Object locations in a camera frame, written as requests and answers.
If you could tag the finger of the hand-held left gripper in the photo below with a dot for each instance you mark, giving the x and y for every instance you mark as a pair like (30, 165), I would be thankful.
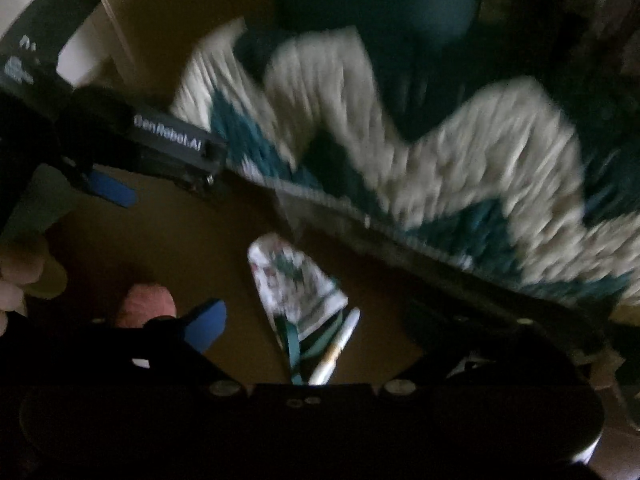
(112, 189)
(216, 165)

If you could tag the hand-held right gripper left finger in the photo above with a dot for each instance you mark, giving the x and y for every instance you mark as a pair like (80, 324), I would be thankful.
(205, 327)

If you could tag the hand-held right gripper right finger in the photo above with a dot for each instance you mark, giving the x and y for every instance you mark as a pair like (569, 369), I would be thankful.
(440, 335)

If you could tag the printed white paper bag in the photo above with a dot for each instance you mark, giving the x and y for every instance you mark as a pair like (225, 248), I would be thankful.
(295, 280)

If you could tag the white orange tube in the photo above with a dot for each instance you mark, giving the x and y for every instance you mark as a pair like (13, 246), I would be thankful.
(335, 350)

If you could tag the dark teal trash bin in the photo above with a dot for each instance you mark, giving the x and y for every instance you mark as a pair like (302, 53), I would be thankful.
(380, 0)

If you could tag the person's left hand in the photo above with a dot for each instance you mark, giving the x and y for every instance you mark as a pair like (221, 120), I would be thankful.
(20, 270)

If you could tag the pink knit slipper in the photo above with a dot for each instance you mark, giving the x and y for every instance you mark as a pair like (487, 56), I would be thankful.
(145, 305)

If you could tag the beige door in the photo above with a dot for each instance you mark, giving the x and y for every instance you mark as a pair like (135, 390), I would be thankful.
(175, 20)

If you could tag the teal white zigzag quilt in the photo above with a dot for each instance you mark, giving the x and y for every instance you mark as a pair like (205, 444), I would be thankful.
(450, 160)

